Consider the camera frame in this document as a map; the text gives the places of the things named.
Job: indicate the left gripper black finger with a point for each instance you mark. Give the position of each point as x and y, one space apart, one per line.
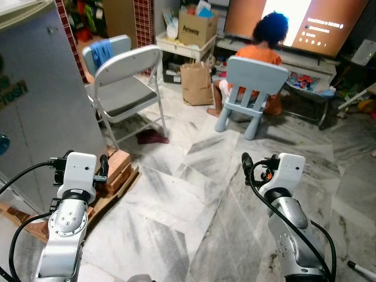
104 164

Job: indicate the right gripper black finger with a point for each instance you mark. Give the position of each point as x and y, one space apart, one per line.
247 163

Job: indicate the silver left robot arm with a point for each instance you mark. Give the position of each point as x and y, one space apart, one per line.
66 229

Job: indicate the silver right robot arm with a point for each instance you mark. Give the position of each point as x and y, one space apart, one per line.
294 235

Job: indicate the grey fridge door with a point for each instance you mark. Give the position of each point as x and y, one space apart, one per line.
53 117

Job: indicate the grey mini fridge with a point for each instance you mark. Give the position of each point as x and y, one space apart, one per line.
41 64

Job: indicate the red brick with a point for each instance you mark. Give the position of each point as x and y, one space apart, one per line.
117 167

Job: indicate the dark red slipper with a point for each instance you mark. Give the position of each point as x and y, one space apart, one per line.
153 138

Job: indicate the grey metal folding chair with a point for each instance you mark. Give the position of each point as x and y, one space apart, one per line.
126 88

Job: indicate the light blue child chair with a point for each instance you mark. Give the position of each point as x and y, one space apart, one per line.
255 76

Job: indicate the brown paper bag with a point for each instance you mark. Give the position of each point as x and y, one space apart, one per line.
197 85

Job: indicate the colourful toy pile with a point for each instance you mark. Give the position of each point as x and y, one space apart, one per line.
305 82

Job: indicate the grey left robot leg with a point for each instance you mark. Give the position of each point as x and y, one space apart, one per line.
141 278

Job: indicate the child in orange shirt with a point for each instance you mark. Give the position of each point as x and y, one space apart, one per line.
261 53

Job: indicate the grey television stand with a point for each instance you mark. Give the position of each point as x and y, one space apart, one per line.
311 67

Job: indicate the blue cloth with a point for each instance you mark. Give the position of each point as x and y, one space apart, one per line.
101 53

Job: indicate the white slanted rod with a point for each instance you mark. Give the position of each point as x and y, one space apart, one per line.
355 97

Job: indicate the pale blue folding chair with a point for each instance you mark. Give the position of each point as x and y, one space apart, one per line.
120 44

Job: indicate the white stick with black tip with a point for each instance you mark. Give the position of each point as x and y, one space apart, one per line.
361 270

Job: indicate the white shelf unit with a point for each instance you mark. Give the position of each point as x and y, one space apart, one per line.
170 46

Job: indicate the white router box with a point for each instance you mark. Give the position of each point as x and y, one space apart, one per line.
365 53

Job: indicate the printed cardboard box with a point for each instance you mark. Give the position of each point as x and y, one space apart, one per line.
197 29

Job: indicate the flat screen television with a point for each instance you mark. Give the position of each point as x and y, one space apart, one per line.
346 23

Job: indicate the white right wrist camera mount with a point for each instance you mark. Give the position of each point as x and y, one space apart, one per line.
285 173

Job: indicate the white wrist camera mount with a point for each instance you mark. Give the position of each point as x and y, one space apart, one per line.
285 173
77 170

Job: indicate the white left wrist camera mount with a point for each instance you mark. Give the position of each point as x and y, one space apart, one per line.
77 170

